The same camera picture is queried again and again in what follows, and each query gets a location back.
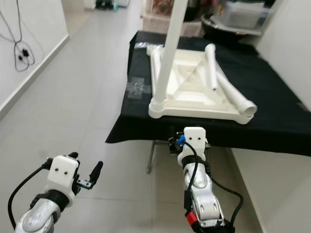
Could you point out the white plastic children table top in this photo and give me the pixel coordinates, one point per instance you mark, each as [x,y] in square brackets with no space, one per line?
[199,109]

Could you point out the white plastic table leg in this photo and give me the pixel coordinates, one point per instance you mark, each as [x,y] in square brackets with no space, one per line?
[156,70]
[167,58]
[235,94]
[212,68]

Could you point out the metal folding table leg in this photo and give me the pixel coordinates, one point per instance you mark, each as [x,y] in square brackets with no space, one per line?
[149,156]

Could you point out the cross-shaped clear tape patch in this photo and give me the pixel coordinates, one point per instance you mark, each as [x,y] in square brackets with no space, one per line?
[137,87]

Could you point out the clear tape strip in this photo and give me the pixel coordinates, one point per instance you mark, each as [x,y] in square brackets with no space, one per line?
[141,44]

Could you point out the black power adapter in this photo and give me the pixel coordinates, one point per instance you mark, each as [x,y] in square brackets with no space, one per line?
[23,54]

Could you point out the beige cloth covered bench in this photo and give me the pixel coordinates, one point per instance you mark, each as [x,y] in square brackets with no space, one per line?
[163,24]

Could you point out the black tablecloth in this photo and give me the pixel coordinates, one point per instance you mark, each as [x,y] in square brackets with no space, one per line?
[277,73]

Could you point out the small grey tape patch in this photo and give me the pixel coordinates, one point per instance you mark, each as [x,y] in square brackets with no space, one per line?
[303,105]

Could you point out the black bag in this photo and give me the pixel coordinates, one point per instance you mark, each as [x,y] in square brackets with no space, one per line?
[197,9]

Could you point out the red printed box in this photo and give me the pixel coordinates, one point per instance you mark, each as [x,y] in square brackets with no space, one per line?
[161,6]

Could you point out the clear plastic storage box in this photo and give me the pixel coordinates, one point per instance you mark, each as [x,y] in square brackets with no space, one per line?
[245,12]

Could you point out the black round floor device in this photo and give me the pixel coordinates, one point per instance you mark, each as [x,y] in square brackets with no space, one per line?
[103,4]

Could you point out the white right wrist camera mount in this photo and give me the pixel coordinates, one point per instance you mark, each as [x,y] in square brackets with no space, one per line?
[194,143]

